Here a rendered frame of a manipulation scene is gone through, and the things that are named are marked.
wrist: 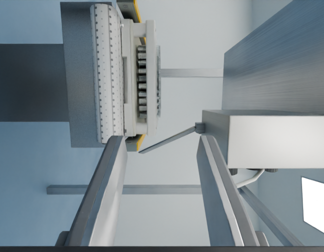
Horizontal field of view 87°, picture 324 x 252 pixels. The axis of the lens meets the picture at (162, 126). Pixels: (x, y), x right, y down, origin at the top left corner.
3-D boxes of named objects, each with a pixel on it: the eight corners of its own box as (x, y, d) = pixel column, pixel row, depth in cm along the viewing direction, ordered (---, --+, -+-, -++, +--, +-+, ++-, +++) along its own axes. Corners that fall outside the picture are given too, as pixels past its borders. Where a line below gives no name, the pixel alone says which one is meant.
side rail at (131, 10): (116, 3, 31) (134, 3, 31) (115, -8, 30) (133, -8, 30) (153, 82, 161) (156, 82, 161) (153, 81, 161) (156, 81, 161)
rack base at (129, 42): (137, 52, 59) (144, 52, 59) (138, 122, 63) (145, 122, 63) (120, 18, 35) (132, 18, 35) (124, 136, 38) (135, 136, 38)
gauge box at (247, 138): (226, 169, 33) (329, 169, 33) (229, 115, 32) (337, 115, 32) (200, 142, 55) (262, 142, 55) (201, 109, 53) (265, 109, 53)
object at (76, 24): (70, 148, 37) (117, 148, 37) (59, 1, 33) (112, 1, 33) (141, 111, 165) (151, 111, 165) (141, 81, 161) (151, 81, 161)
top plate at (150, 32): (152, 52, 59) (157, 52, 59) (152, 122, 63) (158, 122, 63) (145, 18, 35) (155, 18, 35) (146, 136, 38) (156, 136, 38)
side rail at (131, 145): (121, 151, 34) (137, 151, 34) (121, 143, 34) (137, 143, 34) (153, 111, 165) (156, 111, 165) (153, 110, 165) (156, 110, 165)
